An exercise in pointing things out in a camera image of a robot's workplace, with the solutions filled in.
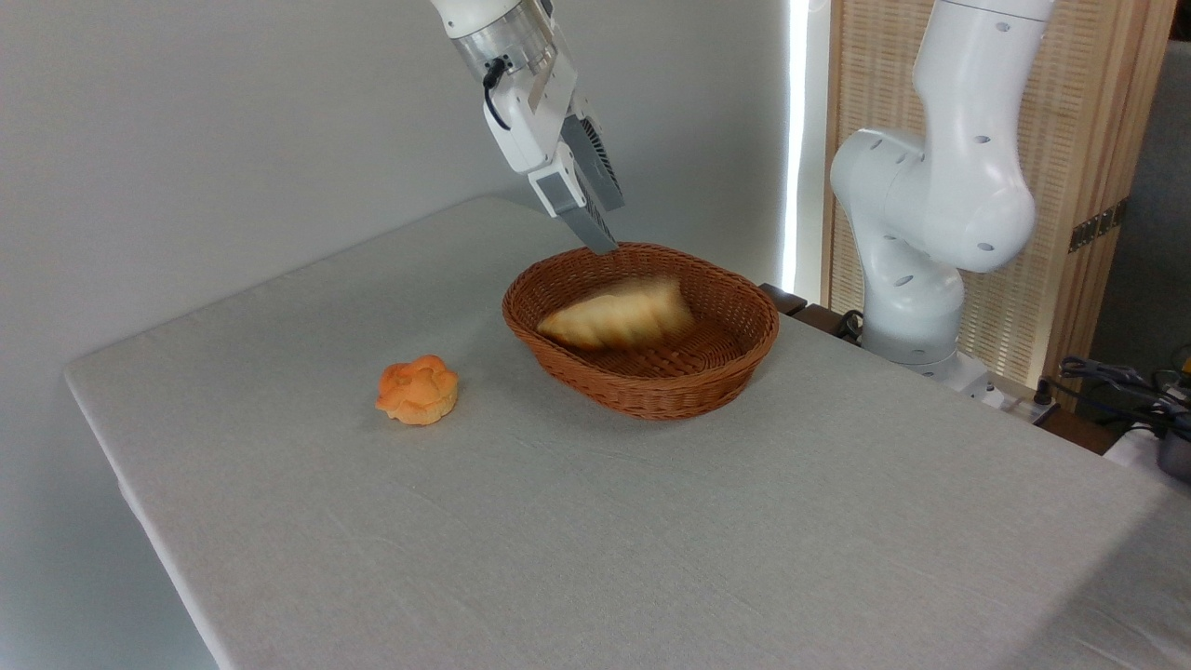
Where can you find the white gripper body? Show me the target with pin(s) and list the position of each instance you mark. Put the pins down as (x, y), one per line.
(526, 121)

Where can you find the dark wooden side table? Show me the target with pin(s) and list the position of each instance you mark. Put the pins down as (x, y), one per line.
(819, 318)

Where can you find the round orange bun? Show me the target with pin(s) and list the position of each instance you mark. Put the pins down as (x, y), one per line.
(417, 391)

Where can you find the braided pale bread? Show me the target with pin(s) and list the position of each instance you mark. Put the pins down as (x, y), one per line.
(614, 321)

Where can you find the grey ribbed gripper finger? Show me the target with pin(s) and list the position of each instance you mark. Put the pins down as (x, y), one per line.
(595, 167)
(569, 200)

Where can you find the metal screen hinge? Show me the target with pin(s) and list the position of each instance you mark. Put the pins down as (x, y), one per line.
(1098, 226)

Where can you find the wooden slatted folding screen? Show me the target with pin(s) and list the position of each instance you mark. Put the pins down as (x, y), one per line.
(1098, 93)

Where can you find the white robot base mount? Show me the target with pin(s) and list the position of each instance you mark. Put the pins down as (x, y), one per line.
(977, 380)

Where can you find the grey tablecloth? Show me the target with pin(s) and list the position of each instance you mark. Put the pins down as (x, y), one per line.
(651, 540)

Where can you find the brown wicker basket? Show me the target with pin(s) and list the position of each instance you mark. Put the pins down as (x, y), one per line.
(651, 391)

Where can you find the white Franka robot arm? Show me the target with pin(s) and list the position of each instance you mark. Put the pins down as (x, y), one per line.
(968, 186)

